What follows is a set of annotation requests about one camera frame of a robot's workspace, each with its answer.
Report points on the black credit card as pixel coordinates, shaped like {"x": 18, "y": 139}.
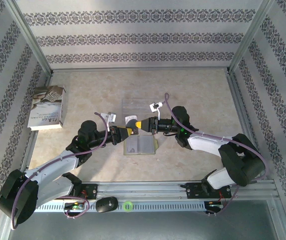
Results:
{"x": 132, "y": 123}

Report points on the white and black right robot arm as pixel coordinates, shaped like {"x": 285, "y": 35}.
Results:
{"x": 208, "y": 146}

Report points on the clear plastic card sheet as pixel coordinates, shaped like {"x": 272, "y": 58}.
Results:
{"x": 137, "y": 106}

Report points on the paperback book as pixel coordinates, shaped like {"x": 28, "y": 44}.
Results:
{"x": 47, "y": 107}

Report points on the black computer mouse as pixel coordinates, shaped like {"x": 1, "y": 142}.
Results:
{"x": 106, "y": 205}

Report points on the small circuit board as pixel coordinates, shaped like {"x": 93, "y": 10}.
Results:
{"x": 75, "y": 207}
{"x": 215, "y": 205}

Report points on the grey metal panel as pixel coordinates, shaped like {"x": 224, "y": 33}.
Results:
{"x": 142, "y": 227}

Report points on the aluminium side rail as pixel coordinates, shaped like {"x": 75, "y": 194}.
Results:
{"x": 32, "y": 137}
{"x": 243, "y": 112}

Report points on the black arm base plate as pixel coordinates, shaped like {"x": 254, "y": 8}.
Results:
{"x": 191, "y": 191}
{"x": 92, "y": 191}

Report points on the aluminium back rail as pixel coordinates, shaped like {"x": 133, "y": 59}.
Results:
{"x": 140, "y": 69}

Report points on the aluminium mounting rail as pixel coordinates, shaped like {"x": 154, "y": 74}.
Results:
{"x": 142, "y": 190}

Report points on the aluminium frame post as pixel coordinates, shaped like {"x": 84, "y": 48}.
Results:
{"x": 250, "y": 37}
{"x": 30, "y": 37}

